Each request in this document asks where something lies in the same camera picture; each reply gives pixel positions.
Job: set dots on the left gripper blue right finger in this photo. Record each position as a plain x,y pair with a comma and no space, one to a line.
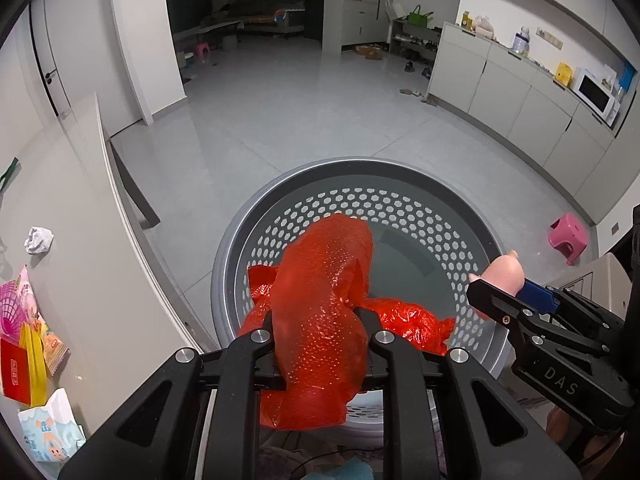
447,417

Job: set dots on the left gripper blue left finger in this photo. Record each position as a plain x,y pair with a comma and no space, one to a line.
195,417

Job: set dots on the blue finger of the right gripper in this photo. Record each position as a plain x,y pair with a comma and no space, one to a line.
509,312
538,298

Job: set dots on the pink pig toy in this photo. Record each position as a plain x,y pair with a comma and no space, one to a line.
505,273

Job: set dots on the baby wipes pack blue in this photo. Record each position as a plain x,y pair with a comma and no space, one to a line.
51,431

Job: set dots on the red plastic bag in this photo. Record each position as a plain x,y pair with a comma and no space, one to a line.
320,344

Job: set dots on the pink snack stick package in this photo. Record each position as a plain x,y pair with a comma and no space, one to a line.
54,350

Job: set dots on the toothpaste box red white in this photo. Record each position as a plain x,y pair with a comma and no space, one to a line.
14,372

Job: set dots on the white paper ball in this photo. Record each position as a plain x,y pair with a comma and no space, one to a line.
38,241

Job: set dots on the pink plastic mesh basket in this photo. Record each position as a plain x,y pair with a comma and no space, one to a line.
12,314

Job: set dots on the pink plastic stool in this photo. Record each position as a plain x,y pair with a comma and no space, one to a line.
568,236

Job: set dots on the grey perforated laundry basket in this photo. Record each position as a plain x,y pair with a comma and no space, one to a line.
427,241

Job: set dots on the grey cabinet row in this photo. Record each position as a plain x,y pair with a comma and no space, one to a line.
523,107

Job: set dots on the white microwave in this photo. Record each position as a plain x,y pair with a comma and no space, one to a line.
595,95

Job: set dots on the yellow box on counter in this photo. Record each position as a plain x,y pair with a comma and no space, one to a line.
563,74

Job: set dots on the white bottle on counter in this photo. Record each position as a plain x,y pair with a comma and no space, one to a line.
520,44

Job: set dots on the green handbag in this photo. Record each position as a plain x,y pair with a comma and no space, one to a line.
419,18

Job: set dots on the small pink stool far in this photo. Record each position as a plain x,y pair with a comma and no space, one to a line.
202,51

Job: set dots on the grey door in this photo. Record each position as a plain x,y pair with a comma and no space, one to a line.
48,70

